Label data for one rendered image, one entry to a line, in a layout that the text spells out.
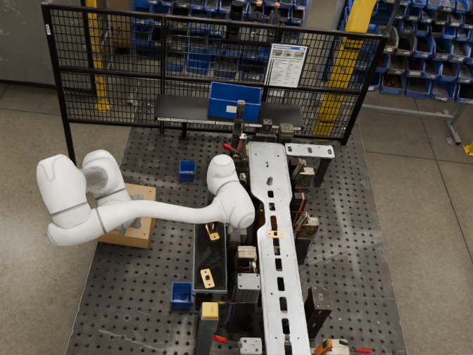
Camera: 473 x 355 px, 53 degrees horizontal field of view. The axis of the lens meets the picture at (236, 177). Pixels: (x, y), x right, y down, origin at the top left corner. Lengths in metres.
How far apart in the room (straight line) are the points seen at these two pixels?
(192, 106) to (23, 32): 1.85
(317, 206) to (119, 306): 1.30
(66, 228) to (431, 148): 3.79
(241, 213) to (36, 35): 2.97
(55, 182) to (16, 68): 2.92
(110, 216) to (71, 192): 0.16
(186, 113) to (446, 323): 2.26
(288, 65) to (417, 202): 1.92
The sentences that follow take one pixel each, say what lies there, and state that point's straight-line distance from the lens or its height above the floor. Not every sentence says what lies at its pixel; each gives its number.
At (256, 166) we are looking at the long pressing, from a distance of 2.65.
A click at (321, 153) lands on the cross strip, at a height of 1.00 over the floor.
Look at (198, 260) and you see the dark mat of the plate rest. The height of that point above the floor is 1.16.
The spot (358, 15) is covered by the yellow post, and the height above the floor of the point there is 1.64.
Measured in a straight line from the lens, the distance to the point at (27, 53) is 4.44.
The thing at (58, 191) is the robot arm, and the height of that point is 1.58.
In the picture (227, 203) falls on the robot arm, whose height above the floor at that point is 1.57.
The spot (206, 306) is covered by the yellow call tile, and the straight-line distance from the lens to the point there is 1.93.
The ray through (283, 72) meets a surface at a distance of 2.93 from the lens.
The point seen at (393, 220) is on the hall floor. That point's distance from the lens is 4.06.
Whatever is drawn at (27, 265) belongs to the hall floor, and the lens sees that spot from 3.50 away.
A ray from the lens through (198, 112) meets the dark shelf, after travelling 2.89.
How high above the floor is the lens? 2.86
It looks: 46 degrees down
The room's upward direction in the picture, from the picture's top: 10 degrees clockwise
